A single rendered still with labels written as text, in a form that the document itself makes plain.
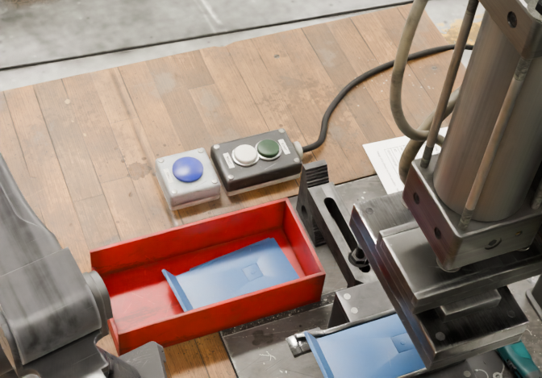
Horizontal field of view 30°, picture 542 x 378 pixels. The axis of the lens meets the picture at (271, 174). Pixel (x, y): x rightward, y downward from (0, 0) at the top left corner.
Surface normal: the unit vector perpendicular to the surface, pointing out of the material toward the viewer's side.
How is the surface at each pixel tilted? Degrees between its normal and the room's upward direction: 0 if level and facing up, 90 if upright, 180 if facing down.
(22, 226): 17
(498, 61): 90
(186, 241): 90
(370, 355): 0
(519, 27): 90
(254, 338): 0
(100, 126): 0
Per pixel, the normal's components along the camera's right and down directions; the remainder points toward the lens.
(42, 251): 0.23, -0.40
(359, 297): 0.08, -0.63
